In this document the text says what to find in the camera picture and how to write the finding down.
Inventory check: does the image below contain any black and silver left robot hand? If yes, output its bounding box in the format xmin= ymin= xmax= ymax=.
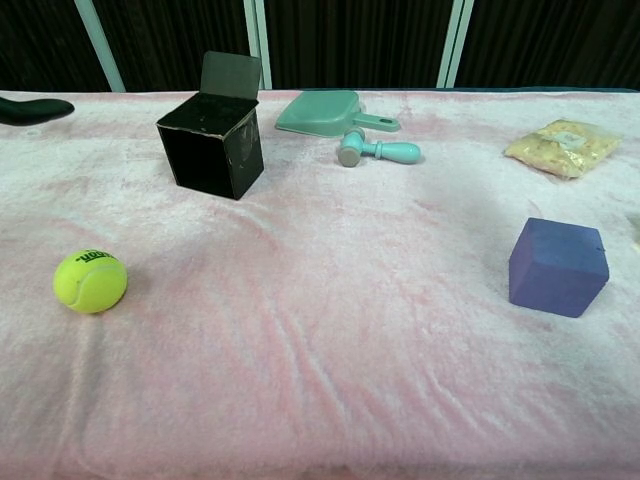
xmin=0 ymin=96 xmax=76 ymax=127

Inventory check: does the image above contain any yellow tennis ball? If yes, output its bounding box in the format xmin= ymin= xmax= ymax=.
xmin=52 ymin=248 xmax=129 ymax=315

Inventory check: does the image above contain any black cardboard box with flap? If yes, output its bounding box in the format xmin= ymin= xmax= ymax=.
xmin=155 ymin=50 xmax=266 ymax=202

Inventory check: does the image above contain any teal plastic dustpan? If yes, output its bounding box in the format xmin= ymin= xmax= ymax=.
xmin=274 ymin=90 xmax=403 ymax=140

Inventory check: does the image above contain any teal toy hammer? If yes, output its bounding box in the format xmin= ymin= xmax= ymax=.
xmin=337 ymin=127 xmax=422 ymax=168

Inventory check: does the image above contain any pink fluffy blanket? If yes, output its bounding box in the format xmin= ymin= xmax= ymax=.
xmin=0 ymin=88 xmax=640 ymax=480

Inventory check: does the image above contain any clear bag of yellow snacks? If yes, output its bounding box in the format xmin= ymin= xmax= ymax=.
xmin=503 ymin=118 xmax=623 ymax=180

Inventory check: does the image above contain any purple foam cube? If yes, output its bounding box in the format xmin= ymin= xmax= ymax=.
xmin=508 ymin=217 xmax=611 ymax=319

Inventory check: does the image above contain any slanted white frame post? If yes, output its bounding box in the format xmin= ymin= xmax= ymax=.
xmin=74 ymin=0 xmax=127 ymax=93

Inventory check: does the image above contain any white double frame post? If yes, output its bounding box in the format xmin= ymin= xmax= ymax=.
xmin=243 ymin=0 xmax=274 ymax=91
xmin=436 ymin=0 xmax=475 ymax=89

